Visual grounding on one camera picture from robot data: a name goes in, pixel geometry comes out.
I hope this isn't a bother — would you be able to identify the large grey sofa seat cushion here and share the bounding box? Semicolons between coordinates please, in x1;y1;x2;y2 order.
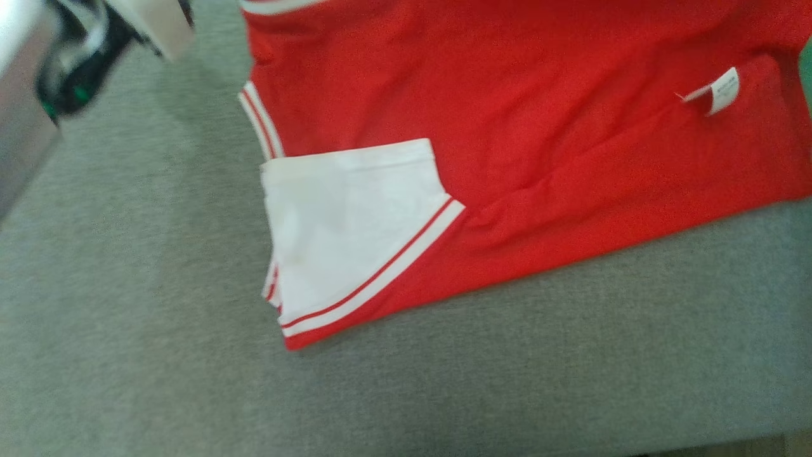
0;0;812;457

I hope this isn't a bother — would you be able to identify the red garment with white sleeves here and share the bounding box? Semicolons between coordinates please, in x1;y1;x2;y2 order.
238;0;812;351

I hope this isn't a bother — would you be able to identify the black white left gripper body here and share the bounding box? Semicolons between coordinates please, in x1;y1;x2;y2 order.
35;0;196;121

